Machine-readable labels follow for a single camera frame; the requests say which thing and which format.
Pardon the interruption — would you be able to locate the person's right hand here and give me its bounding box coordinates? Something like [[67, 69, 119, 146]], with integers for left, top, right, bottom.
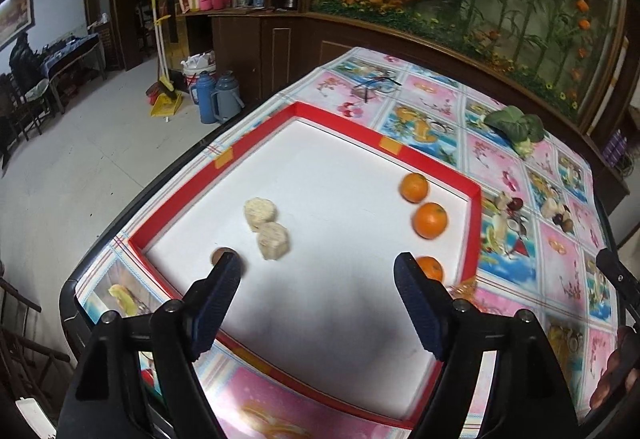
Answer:
[[590, 325, 640, 412]]

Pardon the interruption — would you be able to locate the green bok choy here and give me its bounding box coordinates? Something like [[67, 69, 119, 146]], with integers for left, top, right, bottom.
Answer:
[[483, 105, 546, 157]]

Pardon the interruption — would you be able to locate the black cord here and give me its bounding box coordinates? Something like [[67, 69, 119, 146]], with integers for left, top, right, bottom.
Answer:
[[352, 75, 403, 102]]

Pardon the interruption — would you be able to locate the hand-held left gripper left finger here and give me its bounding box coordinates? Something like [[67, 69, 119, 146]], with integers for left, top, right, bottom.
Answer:
[[57, 253, 243, 439]]

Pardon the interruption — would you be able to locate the dark cloth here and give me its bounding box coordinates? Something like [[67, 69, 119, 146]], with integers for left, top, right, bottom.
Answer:
[[9, 33, 41, 90]]

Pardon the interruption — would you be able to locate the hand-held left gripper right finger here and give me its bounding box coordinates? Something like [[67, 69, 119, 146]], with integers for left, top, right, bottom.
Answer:
[[393, 253, 576, 439]]

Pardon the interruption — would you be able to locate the grey thermos jug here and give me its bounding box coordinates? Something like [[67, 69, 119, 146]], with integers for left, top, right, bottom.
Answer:
[[210, 70, 246, 124]]

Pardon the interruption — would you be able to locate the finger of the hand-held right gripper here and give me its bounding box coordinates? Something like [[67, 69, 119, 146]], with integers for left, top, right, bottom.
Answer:
[[596, 249, 640, 320]]

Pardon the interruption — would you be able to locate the blue thermos jug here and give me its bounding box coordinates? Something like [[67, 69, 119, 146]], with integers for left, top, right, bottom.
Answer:
[[189, 71, 218, 124]]

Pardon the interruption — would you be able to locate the dark wooden cabinet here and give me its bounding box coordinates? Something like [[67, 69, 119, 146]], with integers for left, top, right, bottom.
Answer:
[[172, 9, 631, 200]]

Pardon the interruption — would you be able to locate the red cardboard box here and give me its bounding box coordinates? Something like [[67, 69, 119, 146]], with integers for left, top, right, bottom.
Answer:
[[127, 101, 483, 430]]

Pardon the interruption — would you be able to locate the dark wooden chair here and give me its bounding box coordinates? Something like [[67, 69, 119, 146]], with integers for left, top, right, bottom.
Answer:
[[0, 74, 56, 170], [0, 259, 73, 420]]

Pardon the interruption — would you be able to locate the table with blue cloth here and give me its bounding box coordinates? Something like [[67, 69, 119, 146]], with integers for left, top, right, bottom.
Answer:
[[37, 33, 108, 114]]

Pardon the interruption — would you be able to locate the large brown kiwi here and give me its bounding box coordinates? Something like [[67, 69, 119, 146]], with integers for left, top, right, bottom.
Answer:
[[210, 247, 247, 277]]

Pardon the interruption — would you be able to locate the yellow dustpan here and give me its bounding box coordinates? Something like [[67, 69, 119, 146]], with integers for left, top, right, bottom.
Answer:
[[150, 91, 185, 118]]

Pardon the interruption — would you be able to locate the framed wall picture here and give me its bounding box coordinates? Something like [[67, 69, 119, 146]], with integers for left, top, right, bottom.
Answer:
[[0, 0, 36, 50]]

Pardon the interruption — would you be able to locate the yellow dustpan and broom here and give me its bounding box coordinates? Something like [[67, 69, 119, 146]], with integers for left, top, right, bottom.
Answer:
[[145, 0, 183, 107]]

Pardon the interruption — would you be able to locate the orange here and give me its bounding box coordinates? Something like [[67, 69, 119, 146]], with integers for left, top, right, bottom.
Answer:
[[417, 256, 445, 284], [412, 202, 449, 240], [399, 173, 430, 204]]

